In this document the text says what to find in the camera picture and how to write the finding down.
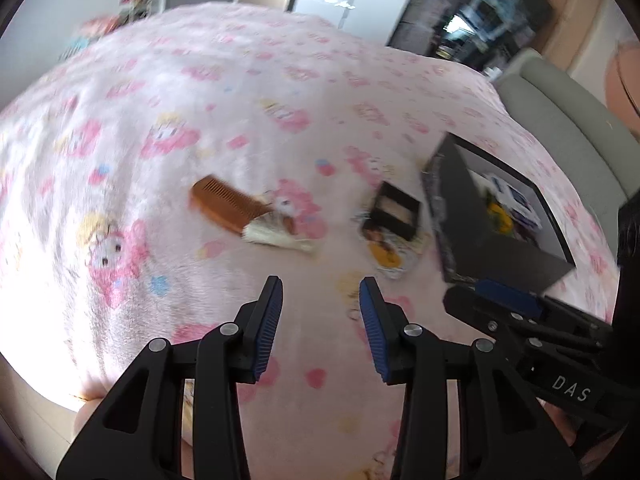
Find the black framed mirror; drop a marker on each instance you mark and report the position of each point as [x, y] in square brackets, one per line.
[395, 210]

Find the yellow green snack packet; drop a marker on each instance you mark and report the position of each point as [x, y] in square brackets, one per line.
[501, 216]

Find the beige printed card packet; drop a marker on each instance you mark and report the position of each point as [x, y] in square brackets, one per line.
[391, 256]

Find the black shoe box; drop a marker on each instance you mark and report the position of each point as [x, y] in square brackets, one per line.
[470, 240]

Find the grey padded headboard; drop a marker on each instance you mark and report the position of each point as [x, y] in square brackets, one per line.
[565, 120]

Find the glass door wardrobe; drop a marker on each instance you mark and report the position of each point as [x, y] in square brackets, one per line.
[440, 15]

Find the wooden comb with tassel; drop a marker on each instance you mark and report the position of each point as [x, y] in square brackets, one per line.
[225, 202]

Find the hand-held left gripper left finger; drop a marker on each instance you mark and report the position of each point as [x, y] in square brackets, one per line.
[265, 335]

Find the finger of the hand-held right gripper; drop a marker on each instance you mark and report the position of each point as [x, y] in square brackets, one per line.
[480, 312]
[507, 296]

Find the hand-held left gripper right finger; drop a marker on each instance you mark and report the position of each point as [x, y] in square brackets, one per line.
[374, 335]

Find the white blue wet wipes pack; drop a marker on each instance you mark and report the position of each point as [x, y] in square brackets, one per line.
[520, 195]

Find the pile of pink toys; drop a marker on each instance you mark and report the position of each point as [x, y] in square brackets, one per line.
[95, 35]

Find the pink printed blanket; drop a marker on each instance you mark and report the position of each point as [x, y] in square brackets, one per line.
[200, 110]

